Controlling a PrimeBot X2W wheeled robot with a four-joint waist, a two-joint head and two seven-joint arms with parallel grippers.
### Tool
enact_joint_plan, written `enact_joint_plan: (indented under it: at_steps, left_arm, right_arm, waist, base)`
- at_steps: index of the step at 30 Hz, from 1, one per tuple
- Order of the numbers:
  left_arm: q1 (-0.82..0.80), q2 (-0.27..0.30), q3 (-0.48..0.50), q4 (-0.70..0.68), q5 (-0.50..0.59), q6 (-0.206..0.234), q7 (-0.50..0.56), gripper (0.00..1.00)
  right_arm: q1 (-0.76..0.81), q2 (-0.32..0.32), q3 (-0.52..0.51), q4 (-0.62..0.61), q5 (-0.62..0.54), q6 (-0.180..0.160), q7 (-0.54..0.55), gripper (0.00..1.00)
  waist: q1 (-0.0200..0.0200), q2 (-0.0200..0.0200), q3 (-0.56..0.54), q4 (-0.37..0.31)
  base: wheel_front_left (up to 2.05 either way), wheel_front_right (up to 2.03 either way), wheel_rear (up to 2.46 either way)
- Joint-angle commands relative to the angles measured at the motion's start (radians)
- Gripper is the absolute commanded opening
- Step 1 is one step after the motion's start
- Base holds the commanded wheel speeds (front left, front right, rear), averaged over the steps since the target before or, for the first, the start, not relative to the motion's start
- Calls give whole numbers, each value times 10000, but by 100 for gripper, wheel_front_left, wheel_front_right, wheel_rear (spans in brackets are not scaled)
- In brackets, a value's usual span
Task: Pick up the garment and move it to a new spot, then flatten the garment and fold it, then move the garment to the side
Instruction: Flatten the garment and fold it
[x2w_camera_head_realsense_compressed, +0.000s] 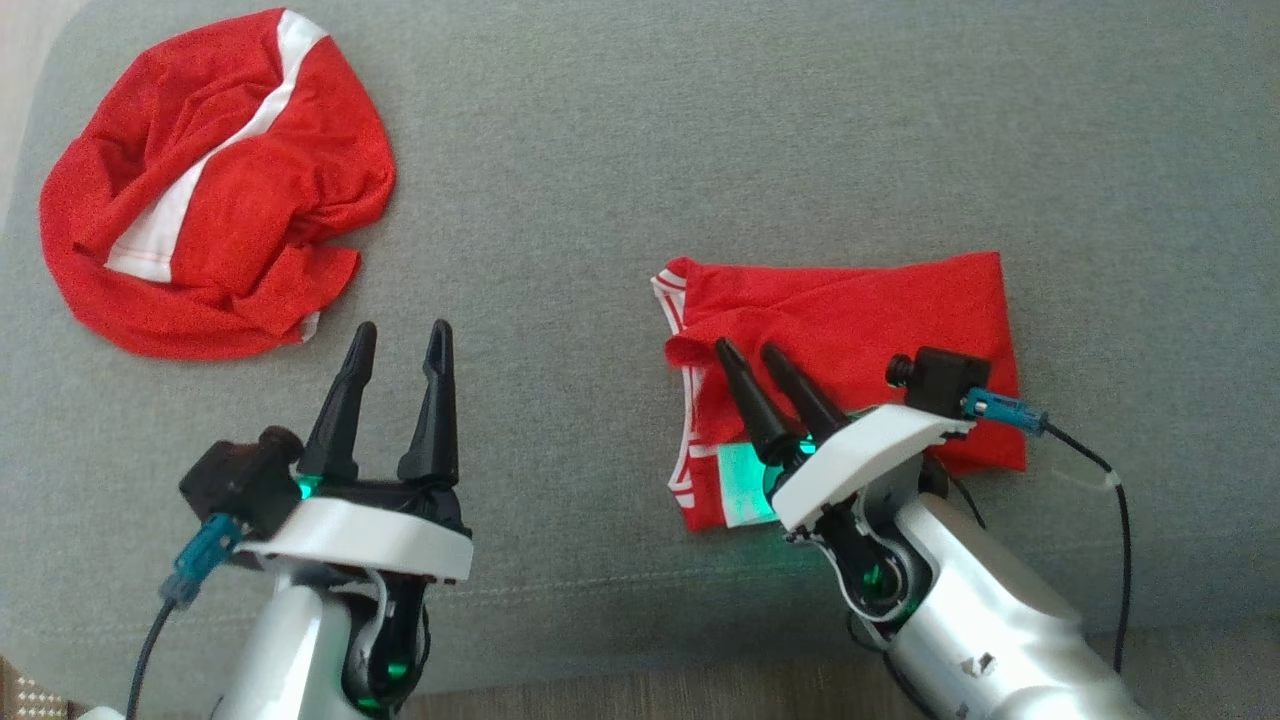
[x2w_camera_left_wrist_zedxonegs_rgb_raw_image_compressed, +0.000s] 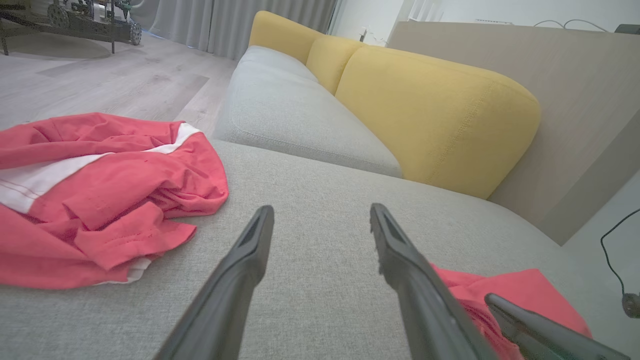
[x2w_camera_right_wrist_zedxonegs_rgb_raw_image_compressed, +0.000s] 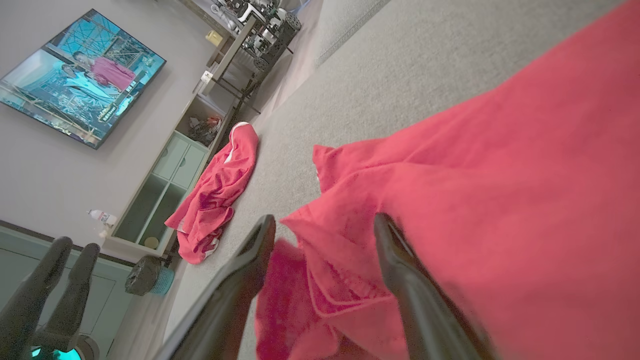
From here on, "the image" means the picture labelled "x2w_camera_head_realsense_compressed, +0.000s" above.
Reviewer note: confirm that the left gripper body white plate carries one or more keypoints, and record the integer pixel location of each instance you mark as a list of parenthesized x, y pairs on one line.
[(370, 535)]

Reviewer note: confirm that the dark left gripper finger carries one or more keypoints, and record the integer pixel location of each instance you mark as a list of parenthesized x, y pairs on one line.
[(432, 420), (338, 420)]

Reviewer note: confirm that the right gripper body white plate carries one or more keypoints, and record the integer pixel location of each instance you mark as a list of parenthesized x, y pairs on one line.
[(860, 460)]

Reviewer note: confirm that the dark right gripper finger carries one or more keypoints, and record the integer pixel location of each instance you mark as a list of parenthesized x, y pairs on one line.
[(805, 395), (755, 410)]

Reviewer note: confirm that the red basketball jersey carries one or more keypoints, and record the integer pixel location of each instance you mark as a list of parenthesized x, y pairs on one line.
[(860, 320)]

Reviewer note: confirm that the red shorts with white stripe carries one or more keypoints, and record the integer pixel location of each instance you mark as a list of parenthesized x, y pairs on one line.
[(250, 200)]

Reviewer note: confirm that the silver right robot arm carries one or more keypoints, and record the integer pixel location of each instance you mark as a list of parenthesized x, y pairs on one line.
[(980, 620)]

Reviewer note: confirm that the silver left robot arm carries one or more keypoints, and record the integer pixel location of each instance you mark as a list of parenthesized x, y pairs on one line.
[(290, 650)]

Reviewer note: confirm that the grey fabric sofa seat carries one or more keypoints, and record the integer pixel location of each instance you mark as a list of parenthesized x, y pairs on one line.
[(620, 150)]

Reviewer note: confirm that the beige patterned rug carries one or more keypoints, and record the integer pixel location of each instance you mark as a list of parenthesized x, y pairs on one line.
[(30, 695)]

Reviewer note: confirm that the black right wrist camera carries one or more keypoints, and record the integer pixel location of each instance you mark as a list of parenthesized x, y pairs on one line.
[(945, 380)]

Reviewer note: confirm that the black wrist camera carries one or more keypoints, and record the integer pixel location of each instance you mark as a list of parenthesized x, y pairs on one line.
[(235, 480), (945, 380)]

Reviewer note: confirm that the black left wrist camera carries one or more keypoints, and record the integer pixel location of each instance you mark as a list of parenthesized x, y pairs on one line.
[(235, 480)]

